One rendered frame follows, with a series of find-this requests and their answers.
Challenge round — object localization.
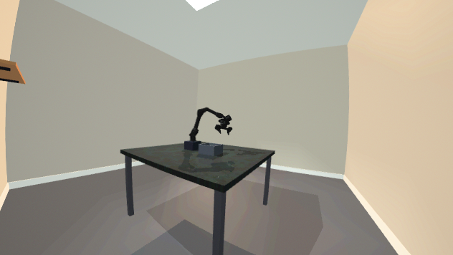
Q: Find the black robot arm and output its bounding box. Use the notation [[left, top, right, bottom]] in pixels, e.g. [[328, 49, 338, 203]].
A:
[[189, 107, 232, 142]]

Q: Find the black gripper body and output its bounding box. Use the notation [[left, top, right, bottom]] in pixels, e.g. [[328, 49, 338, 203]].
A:
[[215, 122, 232, 131]]

